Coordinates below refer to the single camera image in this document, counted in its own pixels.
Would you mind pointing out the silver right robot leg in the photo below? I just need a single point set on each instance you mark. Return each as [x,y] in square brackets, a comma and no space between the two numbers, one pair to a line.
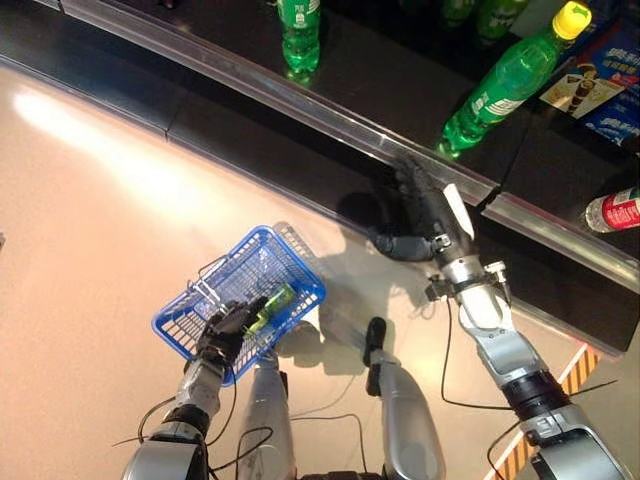
[400,415]

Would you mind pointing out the blue Oreo box cone picture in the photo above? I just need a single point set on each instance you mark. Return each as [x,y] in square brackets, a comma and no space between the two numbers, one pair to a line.
[580,90]

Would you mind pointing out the water bottle red label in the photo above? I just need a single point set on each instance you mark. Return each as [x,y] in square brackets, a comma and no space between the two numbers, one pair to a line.
[617,210]

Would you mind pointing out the blue plastic shopping basket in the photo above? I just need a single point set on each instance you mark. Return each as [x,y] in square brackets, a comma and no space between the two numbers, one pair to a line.
[250,265]

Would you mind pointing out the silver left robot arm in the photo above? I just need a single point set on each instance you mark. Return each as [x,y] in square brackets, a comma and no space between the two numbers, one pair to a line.
[200,390]

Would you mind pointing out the silver left robot leg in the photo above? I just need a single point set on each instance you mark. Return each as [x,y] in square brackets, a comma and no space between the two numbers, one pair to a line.
[265,425]

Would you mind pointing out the green Sprite bottle yellow cap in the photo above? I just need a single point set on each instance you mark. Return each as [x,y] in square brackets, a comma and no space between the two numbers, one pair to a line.
[505,90]
[300,40]

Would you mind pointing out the black shelf clear price rail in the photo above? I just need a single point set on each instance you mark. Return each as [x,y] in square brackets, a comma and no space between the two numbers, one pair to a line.
[380,90]
[250,135]

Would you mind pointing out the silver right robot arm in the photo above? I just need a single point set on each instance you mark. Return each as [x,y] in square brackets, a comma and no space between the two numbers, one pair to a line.
[500,340]

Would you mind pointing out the yellow black hazard tape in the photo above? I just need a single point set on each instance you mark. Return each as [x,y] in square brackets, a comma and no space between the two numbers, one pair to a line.
[582,367]

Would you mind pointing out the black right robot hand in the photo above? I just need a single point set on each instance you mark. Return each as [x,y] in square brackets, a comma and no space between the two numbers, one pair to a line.
[425,215]

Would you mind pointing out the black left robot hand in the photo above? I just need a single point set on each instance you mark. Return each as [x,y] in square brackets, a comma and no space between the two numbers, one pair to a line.
[222,335]

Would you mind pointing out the silver robot leg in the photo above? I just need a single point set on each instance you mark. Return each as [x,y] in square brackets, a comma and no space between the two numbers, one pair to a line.
[265,425]
[400,415]

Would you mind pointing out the flat blue Oreo box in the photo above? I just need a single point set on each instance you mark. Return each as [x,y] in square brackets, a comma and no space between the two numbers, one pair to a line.
[617,125]

